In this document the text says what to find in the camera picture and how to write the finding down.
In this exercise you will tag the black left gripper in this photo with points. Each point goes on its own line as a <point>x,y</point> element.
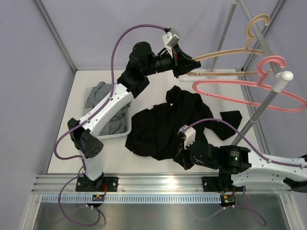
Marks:
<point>182,63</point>

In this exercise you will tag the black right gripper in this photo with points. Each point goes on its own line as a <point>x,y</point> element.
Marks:
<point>182,158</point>

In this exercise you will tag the black shirt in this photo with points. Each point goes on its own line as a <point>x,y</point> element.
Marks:
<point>154,131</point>

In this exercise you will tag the grey shirt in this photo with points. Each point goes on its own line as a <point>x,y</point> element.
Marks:
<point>97,118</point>

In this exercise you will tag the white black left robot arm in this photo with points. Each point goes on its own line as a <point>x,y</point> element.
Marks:
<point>142,63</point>

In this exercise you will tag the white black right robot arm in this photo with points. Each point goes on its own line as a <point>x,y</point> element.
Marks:
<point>240,168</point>

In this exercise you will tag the white plastic basket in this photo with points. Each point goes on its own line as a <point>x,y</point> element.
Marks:
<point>120,124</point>

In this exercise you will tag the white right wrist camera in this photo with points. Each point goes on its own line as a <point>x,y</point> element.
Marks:
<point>189,134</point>

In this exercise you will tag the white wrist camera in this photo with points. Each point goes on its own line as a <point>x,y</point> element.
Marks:
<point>170,39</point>
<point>189,134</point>

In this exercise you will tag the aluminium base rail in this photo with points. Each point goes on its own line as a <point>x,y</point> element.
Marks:
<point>126,184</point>

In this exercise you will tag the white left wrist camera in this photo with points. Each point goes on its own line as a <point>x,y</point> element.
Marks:
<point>170,39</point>

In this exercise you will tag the white slotted cable duct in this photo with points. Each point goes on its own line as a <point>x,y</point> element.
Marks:
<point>142,199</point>

